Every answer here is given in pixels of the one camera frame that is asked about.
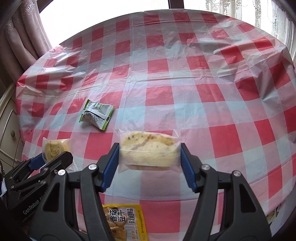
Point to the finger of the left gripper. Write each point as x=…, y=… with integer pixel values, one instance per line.
x=37, y=162
x=50, y=170

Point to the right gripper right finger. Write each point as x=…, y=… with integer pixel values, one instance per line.
x=242, y=215

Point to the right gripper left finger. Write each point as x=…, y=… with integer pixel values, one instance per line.
x=71, y=208

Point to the clear yellow pastry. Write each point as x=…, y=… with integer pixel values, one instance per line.
x=53, y=148

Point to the green white snack packet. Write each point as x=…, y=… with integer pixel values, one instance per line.
x=98, y=114

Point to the yellow tofu snack packet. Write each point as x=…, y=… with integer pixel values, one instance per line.
x=126, y=221

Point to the clear biscuit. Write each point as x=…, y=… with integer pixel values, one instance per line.
x=152, y=151

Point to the cream cabinet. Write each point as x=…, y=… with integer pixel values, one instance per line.
x=11, y=147

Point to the mauve curtain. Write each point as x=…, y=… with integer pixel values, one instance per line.
x=23, y=40

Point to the red white checkered tablecloth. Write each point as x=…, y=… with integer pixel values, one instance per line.
x=226, y=86

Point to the white lace curtain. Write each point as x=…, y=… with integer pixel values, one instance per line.
x=269, y=16

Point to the dark window frame post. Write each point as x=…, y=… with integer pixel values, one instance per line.
x=176, y=4

